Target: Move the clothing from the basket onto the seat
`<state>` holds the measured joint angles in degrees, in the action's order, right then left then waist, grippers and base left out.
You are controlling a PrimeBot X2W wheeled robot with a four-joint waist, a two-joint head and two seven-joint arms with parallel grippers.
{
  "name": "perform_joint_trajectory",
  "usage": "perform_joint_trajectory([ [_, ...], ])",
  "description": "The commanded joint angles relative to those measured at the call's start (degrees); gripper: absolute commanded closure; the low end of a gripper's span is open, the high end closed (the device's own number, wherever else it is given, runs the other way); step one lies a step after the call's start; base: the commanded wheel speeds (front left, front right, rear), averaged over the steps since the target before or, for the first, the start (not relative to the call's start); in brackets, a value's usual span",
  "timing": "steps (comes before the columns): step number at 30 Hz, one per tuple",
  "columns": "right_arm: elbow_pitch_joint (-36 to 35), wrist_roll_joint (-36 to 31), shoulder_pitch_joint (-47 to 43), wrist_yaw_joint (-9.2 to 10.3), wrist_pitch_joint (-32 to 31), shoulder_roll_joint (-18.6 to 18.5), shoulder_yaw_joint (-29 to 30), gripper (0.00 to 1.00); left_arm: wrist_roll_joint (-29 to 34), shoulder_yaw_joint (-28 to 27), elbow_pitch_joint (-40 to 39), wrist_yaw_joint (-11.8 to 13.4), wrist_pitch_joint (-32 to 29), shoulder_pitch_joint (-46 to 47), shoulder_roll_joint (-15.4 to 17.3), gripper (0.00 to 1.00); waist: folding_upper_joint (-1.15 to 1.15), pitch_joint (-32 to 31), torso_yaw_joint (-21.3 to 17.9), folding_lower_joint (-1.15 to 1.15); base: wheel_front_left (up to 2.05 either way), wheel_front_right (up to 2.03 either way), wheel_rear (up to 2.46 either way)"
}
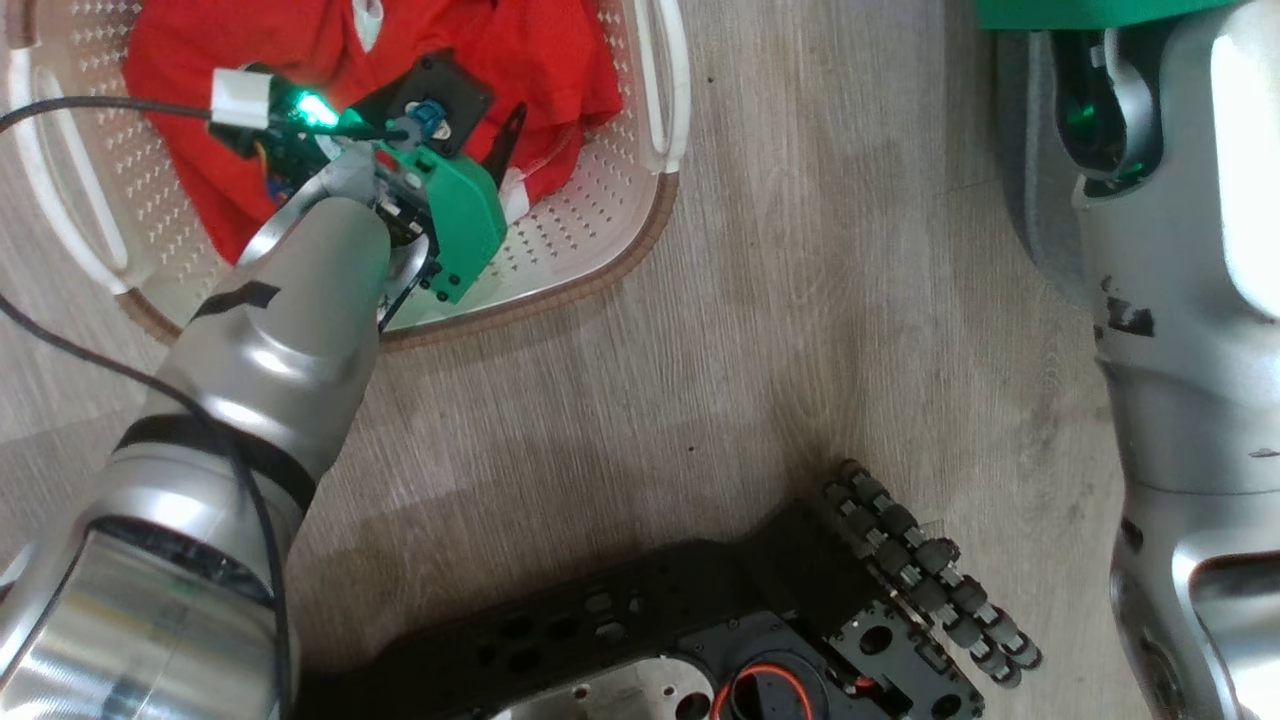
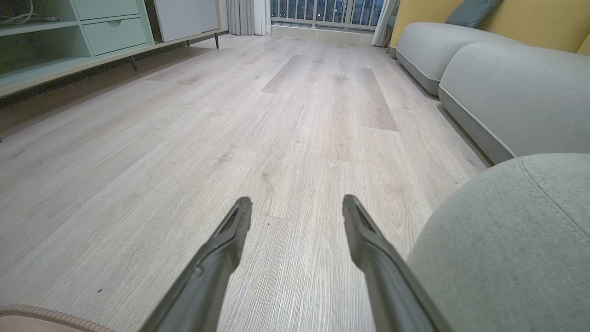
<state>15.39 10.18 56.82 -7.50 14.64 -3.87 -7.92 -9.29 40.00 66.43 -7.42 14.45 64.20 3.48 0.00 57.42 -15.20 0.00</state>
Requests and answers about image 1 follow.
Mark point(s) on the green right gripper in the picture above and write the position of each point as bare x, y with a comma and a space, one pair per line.
1080, 12

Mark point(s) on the white perforated laundry basket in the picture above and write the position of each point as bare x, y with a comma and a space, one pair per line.
590, 230

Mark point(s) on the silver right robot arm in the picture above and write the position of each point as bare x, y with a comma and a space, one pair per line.
1190, 380

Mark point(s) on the black roller omni wheel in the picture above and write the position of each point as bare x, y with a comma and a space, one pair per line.
925, 570

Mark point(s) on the red clothing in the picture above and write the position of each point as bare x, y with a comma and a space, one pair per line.
530, 70

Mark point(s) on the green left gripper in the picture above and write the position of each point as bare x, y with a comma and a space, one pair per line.
465, 215

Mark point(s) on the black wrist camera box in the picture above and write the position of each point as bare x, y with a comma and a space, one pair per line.
455, 95

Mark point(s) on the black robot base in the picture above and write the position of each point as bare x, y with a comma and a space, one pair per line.
620, 610

